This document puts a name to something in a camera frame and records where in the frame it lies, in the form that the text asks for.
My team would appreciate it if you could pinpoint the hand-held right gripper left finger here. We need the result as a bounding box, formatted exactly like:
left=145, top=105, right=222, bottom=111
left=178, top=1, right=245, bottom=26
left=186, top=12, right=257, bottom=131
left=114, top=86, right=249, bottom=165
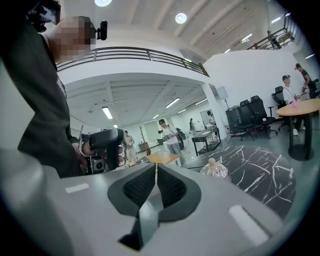
left=107, top=163, right=157, bottom=219

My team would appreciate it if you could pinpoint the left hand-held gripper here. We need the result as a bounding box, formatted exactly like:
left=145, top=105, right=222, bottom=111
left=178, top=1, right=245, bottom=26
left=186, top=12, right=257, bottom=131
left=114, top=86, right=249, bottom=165
left=78, top=127, right=126, bottom=175

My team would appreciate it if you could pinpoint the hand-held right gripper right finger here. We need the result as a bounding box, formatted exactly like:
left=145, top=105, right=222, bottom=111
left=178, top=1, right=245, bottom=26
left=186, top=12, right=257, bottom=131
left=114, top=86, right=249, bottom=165
left=156, top=163, right=202, bottom=224

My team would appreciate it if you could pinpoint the person's left hand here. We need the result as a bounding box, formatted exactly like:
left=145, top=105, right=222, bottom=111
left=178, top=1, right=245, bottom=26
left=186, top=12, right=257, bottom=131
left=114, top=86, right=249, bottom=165
left=81, top=141, right=127, bottom=166

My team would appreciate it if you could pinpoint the tube ceiling light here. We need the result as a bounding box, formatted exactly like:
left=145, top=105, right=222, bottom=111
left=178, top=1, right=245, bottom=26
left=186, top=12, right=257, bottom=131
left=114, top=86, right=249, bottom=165
left=101, top=105, right=113, bottom=120
left=164, top=97, right=181, bottom=109

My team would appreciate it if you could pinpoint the small wooden table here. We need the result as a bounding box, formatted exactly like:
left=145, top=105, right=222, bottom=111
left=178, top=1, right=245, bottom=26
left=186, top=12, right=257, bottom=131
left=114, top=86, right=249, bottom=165
left=145, top=152, right=182, bottom=168

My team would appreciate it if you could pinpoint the wooden coat rack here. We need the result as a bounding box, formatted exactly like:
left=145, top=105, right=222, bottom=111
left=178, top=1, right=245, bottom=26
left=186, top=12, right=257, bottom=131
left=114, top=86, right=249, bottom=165
left=138, top=124, right=149, bottom=145

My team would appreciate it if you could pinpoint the person's black shirt torso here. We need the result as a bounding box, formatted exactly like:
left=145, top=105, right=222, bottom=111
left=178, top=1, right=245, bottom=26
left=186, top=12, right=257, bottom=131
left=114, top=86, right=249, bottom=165
left=0, top=17, right=85, bottom=179

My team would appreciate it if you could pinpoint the standing whiteboard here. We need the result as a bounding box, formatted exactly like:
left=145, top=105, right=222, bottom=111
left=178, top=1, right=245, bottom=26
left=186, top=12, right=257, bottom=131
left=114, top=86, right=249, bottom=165
left=199, top=109, right=214, bottom=126

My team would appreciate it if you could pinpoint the black equipment case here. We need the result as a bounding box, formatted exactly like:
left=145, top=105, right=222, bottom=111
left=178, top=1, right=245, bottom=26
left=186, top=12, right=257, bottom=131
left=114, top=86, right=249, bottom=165
left=225, top=105, right=242, bottom=134

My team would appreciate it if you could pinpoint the curved balcony railing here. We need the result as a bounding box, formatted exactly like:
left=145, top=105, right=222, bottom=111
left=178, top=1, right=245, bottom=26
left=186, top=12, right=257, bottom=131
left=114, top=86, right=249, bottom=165
left=55, top=46, right=210, bottom=78

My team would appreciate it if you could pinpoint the black office chair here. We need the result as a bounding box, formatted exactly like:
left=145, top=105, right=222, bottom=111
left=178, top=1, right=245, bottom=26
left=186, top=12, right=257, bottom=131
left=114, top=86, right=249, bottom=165
left=271, top=85, right=288, bottom=131
left=249, top=95, right=279, bottom=140
left=232, top=99, right=260, bottom=141

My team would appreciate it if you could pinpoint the white panel on tripod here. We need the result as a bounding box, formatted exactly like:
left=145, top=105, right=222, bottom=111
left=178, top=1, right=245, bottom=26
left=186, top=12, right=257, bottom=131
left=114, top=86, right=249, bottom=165
left=216, top=85, right=231, bottom=111

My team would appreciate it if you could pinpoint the person's head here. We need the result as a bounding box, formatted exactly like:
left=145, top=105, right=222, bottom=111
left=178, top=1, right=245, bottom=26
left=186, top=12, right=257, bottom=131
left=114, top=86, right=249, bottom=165
left=47, top=15, right=98, bottom=65

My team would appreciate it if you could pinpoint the round wooden table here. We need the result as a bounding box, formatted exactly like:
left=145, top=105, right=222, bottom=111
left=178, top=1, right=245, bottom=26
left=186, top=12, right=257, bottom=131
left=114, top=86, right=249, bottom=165
left=275, top=98, right=320, bottom=162

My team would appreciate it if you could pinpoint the black mezzanine railing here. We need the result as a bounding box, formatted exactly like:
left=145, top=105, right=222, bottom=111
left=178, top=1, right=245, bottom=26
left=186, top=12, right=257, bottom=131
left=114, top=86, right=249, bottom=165
left=246, top=14, right=299, bottom=51

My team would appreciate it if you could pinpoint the black metal frame table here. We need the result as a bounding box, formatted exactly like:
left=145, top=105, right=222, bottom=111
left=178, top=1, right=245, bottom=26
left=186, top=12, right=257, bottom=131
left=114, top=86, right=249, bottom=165
left=191, top=127, right=222, bottom=156

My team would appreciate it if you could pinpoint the black head-worn camera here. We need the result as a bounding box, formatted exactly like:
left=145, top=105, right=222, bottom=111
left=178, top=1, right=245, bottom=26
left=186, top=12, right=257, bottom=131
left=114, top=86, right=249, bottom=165
left=95, top=19, right=109, bottom=41

